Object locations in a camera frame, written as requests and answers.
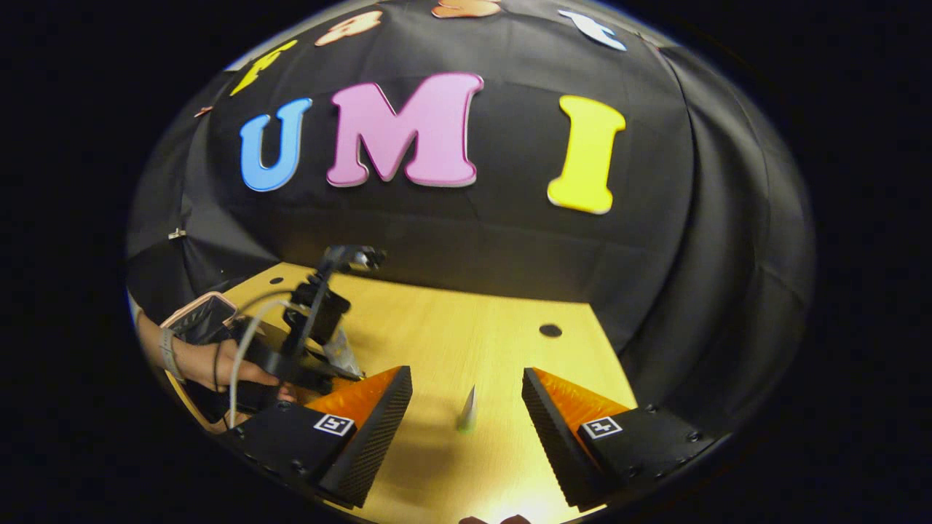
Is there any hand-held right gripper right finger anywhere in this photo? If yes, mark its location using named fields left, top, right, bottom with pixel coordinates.
left=521, top=367, right=729, bottom=510

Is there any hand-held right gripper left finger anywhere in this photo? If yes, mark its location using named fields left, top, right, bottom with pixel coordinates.
left=222, top=365, right=413, bottom=509

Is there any silvery crinkled packet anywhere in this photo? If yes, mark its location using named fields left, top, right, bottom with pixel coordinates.
left=324, top=327, right=365, bottom=379

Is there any small pointed white tube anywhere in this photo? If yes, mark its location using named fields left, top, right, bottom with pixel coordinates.
left=457, top=384, right=478, bottom=434

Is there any grey wristwatch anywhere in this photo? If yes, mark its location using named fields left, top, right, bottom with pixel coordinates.
left=159, top=327, right=187, bottom=384

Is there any black backdrop cloth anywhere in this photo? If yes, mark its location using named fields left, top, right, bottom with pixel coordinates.
left=125, top=0, right=816, bottom=437

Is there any white cable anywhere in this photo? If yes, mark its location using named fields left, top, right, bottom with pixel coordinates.
left=228, top=297, right=296, bottom=430

